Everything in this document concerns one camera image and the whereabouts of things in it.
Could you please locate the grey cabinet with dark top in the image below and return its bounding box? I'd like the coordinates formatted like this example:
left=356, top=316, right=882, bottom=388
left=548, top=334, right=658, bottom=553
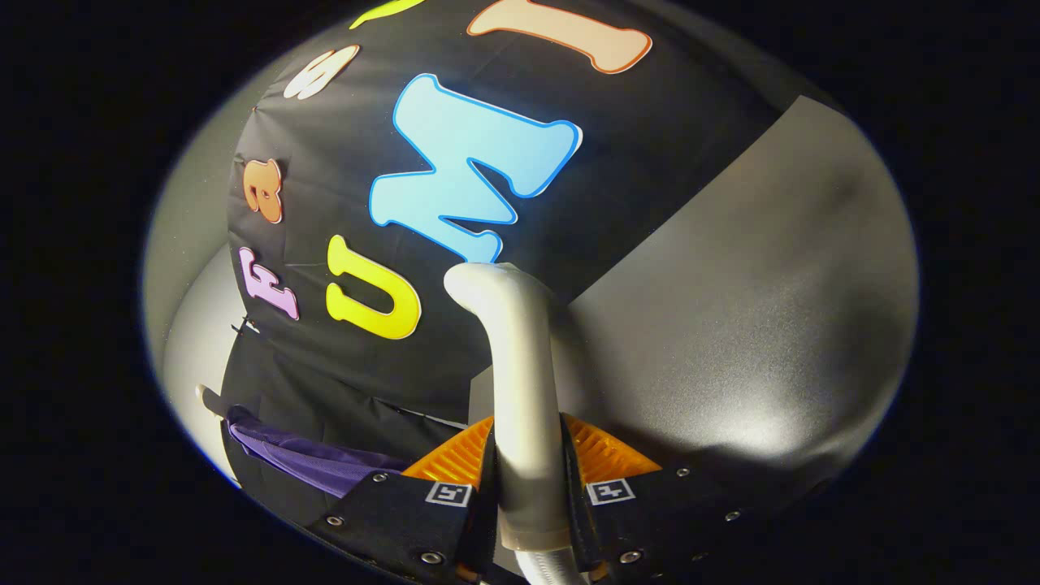
left=467, top=96, right=919, bottom=488

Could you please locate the white garment steamer head with hose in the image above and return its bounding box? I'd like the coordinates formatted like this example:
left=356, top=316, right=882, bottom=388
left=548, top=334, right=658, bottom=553
left=443, top=262, right=598, bottom=585

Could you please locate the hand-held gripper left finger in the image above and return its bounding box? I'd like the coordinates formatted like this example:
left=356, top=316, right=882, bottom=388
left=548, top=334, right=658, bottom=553
left=305, top=416, right=498, bottom=585

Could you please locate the purple corduroy jacket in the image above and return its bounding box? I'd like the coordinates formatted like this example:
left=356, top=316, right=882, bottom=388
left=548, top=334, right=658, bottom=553
left=226, top=405, right=411, bottom=498

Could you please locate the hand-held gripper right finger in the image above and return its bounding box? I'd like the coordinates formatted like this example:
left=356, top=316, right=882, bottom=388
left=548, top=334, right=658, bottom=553
left=559, top=413, right=821, bottom=583

